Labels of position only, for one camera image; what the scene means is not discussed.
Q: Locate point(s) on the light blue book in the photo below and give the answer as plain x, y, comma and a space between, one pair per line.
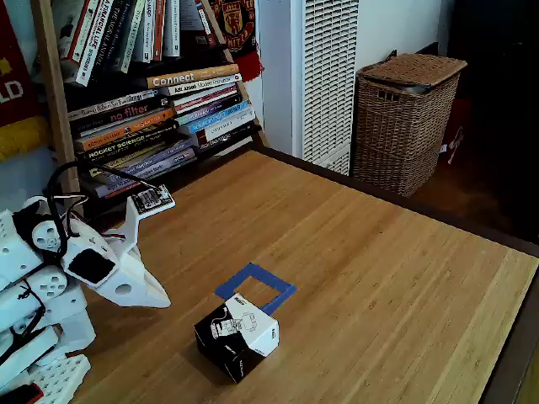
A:
223, 120

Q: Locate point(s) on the red banner with yellow fringe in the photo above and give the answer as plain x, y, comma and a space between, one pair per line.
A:
12, 84

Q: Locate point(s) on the black no filter book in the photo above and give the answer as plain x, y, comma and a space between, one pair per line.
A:
122, 114

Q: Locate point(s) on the red leaning book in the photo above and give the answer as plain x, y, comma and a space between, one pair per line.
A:
207, 25

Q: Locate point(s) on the wooden ladder bookshelf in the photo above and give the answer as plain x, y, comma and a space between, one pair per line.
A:
52, 92

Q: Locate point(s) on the white book red spine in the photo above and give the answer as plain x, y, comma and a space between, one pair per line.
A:
90, 50

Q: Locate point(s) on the black Moral Animal book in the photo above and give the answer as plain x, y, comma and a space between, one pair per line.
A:
111, 33

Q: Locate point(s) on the white book black lettering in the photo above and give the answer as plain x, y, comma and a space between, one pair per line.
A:
227, 128

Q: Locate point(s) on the white Modern Romance book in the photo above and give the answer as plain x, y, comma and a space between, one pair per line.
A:
202, 86

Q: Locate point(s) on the white upright book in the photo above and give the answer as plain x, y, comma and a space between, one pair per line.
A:
147, 29
171, 27

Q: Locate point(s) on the black Rocket Science book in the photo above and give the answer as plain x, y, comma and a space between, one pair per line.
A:
118, 147

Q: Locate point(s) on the wicker laundry basket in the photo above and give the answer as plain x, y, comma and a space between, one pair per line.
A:
400, 126

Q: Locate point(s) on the tan Connect book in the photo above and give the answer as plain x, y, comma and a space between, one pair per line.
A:
189, 77

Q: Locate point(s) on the camera board on white mount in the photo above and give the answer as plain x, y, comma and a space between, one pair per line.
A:
151, 198

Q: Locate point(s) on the white grille heater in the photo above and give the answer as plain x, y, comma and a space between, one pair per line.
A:
328, 84

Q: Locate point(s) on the blue tape square target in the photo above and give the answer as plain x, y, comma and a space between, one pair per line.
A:
236, 280

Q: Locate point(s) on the black and white servo box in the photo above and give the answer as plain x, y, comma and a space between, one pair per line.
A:
236, 336

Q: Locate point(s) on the red football scarf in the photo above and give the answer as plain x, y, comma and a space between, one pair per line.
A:
238, 25

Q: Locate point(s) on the white book script title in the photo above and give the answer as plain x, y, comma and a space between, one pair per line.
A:
109, 105

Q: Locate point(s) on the orange spine upright book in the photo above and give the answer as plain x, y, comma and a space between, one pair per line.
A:
159, 29

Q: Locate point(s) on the dark purple book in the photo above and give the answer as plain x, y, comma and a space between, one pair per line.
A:
210, 110

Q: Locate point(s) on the white and red book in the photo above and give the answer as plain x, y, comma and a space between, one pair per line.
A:
206, 97

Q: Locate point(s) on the red cloth bag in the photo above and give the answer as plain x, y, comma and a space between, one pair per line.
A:
461, 122

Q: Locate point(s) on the grey white book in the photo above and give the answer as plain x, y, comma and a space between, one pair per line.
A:
71, 29

